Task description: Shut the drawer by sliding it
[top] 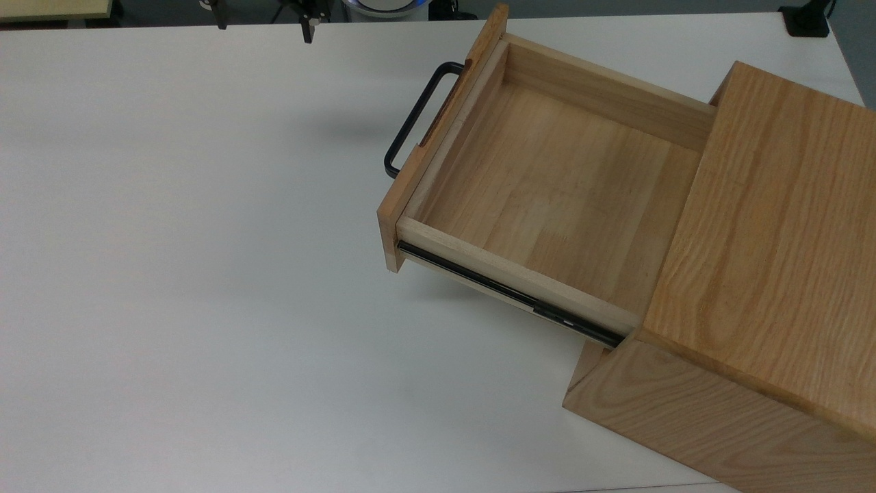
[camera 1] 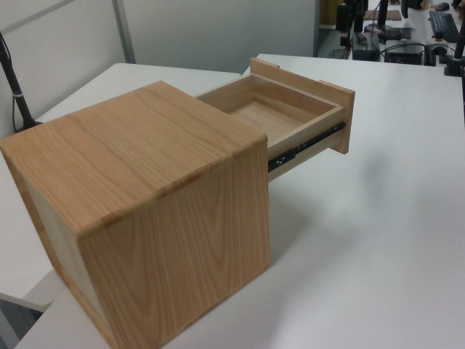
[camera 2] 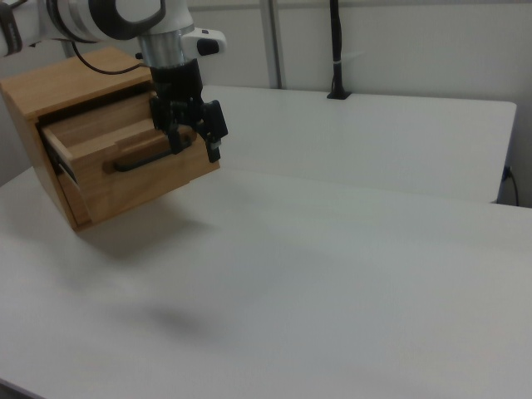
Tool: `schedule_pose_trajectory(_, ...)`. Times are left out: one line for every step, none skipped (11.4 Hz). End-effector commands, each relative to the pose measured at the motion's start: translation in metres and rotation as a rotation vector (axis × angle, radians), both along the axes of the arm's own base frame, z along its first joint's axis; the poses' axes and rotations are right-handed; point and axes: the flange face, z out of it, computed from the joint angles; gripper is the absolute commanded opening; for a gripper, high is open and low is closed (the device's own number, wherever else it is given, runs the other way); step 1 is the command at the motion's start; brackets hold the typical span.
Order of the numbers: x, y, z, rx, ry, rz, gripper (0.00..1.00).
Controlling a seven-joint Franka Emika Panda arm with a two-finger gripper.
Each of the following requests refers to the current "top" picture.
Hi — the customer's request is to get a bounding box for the black metal drawer handle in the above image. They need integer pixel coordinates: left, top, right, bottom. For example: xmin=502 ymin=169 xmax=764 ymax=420
xmin=384 ymin=62 xmax=468 ymax=180

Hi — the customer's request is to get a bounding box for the light wooden drawer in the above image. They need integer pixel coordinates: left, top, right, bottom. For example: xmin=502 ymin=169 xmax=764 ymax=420
xmin=376 ymin=3 xmax=718 ymax=346

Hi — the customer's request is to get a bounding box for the black table clamp mount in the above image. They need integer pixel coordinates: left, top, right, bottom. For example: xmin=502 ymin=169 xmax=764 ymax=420
xmin=779 ymin=0 xmax=837 ymax=38

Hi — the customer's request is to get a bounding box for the wooden drawer cabinet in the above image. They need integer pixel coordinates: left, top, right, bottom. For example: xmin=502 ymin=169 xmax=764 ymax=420
xmin=563 ymin=60 xmax=876 ymax=493

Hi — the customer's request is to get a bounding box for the light wooden desk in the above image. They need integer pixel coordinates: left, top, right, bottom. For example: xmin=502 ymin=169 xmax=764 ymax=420
xmin=0 ymin=0 xmax=114 ymax=22

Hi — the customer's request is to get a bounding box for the black metal drawer slide rail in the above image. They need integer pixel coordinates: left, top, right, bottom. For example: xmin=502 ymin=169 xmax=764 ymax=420
xmin=398 ymin=240 xmax=626 ymax=347

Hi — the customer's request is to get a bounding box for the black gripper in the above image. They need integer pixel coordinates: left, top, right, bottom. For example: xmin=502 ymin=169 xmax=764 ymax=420
xmin=278 ymin=0 xmax=331 ymax=44

